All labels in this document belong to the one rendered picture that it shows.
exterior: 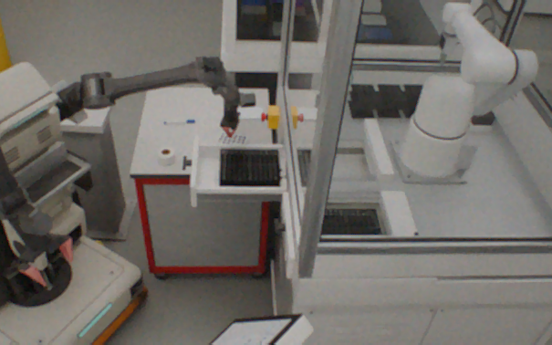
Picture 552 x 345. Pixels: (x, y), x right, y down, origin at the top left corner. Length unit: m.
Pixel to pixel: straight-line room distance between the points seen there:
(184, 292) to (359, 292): 1.23
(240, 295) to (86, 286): 0.74
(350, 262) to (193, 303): 1.26
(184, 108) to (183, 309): 0.96
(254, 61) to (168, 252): 1.00
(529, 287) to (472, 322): 0.24
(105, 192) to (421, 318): 1.65
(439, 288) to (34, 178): 1.30
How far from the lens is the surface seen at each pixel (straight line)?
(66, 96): 1.81
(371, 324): 1.85
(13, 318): 2.43
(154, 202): 2.28
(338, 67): 1.09
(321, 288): 1.62
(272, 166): 2.00
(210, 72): 1.62
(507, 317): 1.99
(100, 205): 2.84
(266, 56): 2.62
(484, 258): 1.66
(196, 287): 2.70
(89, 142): 2.56
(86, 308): 2.37
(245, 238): 2.44
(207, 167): 2.04
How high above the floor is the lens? 2.20
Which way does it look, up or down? 43 degrees down
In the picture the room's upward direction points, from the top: 5 degrees clockwise
